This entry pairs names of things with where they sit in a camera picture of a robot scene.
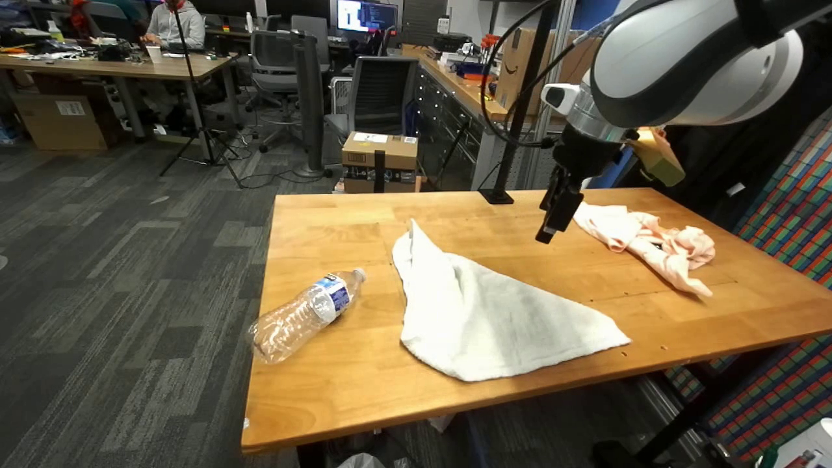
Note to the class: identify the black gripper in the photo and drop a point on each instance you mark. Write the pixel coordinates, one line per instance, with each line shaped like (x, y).
(574, 170)

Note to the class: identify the white terry towel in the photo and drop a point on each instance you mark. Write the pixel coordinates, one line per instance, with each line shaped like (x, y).
(485, 320)

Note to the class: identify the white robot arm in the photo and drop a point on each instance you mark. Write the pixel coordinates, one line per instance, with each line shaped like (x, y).
(691, 60)

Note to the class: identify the pink crumpled shirt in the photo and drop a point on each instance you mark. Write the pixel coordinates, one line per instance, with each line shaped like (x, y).
(659, 243)

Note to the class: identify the grey drawer cabinet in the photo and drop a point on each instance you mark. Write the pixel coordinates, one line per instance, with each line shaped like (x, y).
(451, 139)

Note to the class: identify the large cardboard box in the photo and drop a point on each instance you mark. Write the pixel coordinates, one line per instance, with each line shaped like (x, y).
(516, 66)

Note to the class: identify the black curtain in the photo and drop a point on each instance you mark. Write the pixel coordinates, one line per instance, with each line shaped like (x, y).
(745, 165)

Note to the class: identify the dark monitor screen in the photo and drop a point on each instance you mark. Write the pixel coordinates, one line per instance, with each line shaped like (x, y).
(379, 95)

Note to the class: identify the blue board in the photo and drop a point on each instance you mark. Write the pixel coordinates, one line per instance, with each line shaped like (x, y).
(594, 11)

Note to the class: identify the multicoloured woven cloth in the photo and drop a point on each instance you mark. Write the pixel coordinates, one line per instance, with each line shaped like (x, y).
(784, 260)

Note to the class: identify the clear plastic water bottle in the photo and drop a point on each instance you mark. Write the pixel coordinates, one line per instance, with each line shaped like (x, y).
(301, 315)

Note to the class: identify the lit computer monitor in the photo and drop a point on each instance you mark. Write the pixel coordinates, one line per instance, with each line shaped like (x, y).
(365, 13)

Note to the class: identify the grey office chair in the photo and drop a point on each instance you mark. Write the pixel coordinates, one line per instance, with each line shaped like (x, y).
(275, 60)

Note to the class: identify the black tripod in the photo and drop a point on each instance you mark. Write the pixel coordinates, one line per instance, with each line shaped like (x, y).
(197, 104)

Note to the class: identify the seated person white shirt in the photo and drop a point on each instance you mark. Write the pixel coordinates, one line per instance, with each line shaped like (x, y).
(171, 24)

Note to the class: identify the wooden office desk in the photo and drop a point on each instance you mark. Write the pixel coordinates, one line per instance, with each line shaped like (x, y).
(113, 69)

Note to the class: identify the cardboard box with label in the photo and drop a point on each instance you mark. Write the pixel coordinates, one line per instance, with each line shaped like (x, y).
(60, 120)

